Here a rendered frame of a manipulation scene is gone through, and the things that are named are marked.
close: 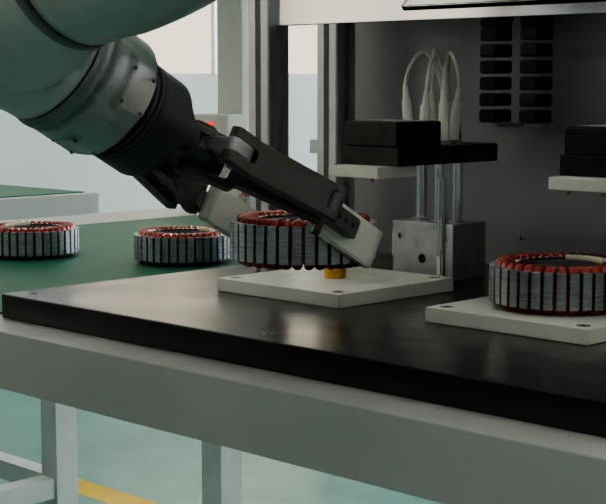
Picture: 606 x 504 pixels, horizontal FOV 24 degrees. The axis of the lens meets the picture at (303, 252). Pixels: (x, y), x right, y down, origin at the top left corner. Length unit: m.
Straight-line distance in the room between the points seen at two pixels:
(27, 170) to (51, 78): 5.63
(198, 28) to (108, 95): 6.21
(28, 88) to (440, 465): 0.34
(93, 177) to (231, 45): 4.38
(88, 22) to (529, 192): 0.73
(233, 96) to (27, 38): 1.54
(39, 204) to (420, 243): 1.42
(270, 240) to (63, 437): 1.82
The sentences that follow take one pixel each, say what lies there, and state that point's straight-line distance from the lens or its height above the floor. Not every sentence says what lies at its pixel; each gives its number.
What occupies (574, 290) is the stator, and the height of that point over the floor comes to 0.80.
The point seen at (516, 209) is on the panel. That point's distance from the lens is 1.48.
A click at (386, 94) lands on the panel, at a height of 0.94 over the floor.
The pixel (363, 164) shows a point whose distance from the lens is 1.33.
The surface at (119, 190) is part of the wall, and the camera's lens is 6.84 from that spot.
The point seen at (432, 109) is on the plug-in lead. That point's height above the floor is 0.93.
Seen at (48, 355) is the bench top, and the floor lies 0.74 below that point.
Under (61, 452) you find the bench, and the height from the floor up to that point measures 0.25.
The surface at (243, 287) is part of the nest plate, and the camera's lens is 1.28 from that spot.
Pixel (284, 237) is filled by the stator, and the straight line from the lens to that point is 1.06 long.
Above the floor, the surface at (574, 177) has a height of 0.88.
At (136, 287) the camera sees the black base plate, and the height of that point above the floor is 0.77.
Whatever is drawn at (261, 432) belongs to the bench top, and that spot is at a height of 0.72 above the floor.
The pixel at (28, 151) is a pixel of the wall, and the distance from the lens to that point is 6.53.
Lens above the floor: 0.96
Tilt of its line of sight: 7 degrees down
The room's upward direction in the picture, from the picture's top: straight up
